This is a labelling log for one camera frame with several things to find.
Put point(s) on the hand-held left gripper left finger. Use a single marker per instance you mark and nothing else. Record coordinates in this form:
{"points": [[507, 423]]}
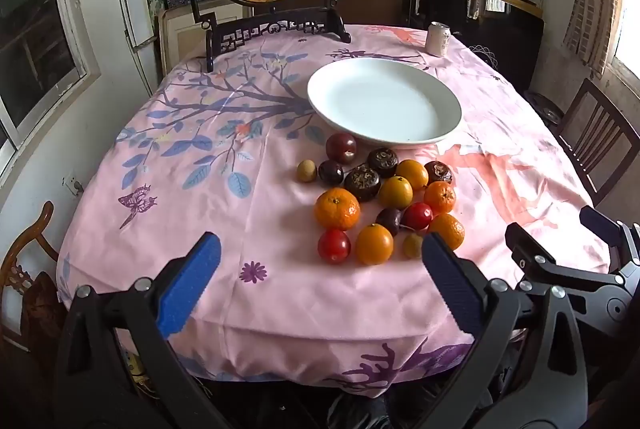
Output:
{"points": [[187, 286]]}

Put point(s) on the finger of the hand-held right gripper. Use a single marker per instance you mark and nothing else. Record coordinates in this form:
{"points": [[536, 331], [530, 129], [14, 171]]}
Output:
{"points": [[605, 221], [530, 254]]}

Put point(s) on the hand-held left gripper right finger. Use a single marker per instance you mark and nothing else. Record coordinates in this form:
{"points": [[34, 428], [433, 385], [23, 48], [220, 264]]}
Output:
{"points": [[450, 281]]}

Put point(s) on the small bumpy mandarin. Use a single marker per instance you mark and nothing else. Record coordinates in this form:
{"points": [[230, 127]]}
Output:
{"points": [[446, 231], [440, 197]]}

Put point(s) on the small green kiwi berry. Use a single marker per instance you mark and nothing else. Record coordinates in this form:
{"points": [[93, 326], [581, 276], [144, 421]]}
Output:
{"points": [[306, 171], [413, 245]]}

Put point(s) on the small red plum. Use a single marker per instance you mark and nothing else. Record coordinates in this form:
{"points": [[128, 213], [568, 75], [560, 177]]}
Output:
{"points": [[334, 245], [418, 216]]}

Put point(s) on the smooth yellow orange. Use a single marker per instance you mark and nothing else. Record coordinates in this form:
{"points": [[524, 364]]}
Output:
{"points": [[374, 244], [412, 174], [395, 192]]}

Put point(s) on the small dark purple plum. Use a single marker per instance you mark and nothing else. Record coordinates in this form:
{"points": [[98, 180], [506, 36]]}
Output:
{"points": [[388, 221], [331, 172]]}

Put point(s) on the dark brown wrinkled fruit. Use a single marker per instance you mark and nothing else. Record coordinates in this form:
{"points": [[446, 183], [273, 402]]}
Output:
{"points": [[362, 182], [439, 172], [382, 161]]}

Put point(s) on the large bumpy mandarin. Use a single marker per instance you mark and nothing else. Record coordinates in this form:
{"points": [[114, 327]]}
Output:
{"points": [[337, 209]]}

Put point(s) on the large dark red plum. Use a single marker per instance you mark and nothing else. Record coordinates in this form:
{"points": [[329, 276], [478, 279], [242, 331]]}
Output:
{"points": [[341, 147]]}

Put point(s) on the white oval plate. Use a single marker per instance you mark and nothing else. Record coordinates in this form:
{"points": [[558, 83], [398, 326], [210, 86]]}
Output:
{"points": [[385, 101]]}

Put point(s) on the pink printed tablecloth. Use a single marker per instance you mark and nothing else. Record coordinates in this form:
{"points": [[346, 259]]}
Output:
{"points": [[200, 209]]}

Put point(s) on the dark slatted wooden chair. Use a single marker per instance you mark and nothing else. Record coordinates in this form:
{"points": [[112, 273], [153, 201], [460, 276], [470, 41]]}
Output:
{"points": [[595, 129]]}

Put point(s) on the black plastic bag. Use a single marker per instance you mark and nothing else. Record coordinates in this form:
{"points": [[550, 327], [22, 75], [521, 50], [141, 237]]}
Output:
{"points": [[362, 411]]}

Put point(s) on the carved brown wooden chair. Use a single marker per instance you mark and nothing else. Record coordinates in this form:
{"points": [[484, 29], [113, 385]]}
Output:
{"points": [[30, 269]]}

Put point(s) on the white drink can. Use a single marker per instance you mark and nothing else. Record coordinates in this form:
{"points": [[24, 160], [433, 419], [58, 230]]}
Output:
{"points": [[439, 40]]}

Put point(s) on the beige framed panel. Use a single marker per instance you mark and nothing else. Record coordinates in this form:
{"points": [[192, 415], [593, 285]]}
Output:
{"points": [[185, 34]]}

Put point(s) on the white framed window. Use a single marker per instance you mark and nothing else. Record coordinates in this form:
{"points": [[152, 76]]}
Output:
{"points": [[30, 34]]}

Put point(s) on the white wall socket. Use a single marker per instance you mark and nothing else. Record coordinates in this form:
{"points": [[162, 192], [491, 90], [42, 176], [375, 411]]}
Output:
{"points": [[74, 185]]}

